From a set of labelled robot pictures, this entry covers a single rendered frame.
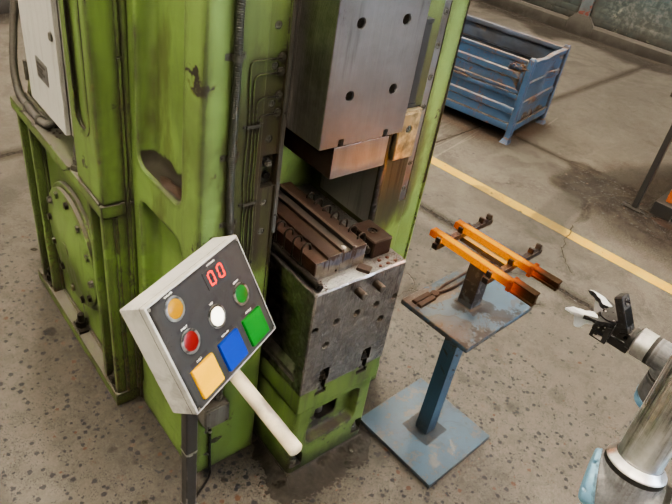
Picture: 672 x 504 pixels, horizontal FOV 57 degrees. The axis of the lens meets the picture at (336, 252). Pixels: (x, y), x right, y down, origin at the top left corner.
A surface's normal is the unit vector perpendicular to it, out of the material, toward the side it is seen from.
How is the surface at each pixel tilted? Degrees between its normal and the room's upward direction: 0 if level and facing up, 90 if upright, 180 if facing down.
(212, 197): 90
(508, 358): 0
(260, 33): 90
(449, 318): 0
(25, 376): 0
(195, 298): 60
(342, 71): 90
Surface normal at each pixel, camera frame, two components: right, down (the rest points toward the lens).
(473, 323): 0.15, -0.80
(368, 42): 0.62, 0.53
